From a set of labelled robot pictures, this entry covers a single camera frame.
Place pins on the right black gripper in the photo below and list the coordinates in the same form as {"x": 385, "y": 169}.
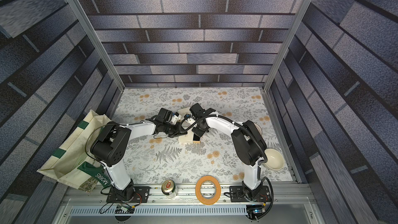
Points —
{"x": 197, "y": 129}

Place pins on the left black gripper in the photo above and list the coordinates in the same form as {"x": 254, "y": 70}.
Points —
{"x": 178, "y": 133}

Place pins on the cream drawer jewelry box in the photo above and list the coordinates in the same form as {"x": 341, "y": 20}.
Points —
{"x": 189, "y": 138}

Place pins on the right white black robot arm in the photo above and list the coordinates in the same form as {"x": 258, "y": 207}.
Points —
{"x": 246, "y": 137}

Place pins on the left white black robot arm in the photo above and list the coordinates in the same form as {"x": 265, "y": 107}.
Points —
{"x": 111, "y": 143}

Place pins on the floral table cloth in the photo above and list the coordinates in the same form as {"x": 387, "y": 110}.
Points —
{"x": 154, "y": 159}

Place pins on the metal drink can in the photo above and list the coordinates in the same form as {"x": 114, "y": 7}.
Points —
{"x": 169, "y": 189}

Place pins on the orange tape roll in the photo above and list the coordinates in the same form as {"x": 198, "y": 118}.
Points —
{"x": 208, "y": 190}

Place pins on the plain cream ceramic bowl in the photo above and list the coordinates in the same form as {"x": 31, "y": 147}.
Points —
{"x": 275, "y": 160}

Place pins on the cream green tote bag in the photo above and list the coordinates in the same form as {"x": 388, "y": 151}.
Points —
{"x": 72, "y": 164}

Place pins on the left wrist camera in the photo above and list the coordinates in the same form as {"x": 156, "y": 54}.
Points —
{"x": 167, "y": 116}

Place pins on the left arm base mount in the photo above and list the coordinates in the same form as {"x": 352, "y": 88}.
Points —
{"x": 131, "y": 194}

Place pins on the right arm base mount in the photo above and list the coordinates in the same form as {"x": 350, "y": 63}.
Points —
{"x": 244, "y": 194}

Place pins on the aluminium rail frame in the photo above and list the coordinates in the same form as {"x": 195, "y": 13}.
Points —
{"x": 294, "y": 204}

